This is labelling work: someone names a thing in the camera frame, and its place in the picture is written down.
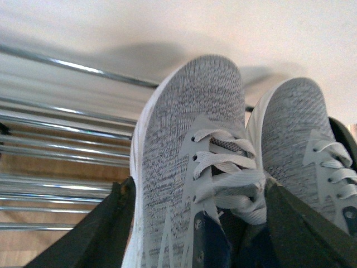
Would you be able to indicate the grey sneaker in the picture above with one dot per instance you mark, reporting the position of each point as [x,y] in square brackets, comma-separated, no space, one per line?
[290,130]
[197,181]

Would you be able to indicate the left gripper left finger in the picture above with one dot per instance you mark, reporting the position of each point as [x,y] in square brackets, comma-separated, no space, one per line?
[100,239]

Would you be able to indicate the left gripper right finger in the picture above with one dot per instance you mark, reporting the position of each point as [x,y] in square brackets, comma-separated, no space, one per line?
[294,235]

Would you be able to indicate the black metal shoe rack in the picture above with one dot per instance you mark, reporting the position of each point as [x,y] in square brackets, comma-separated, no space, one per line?
[64,134]

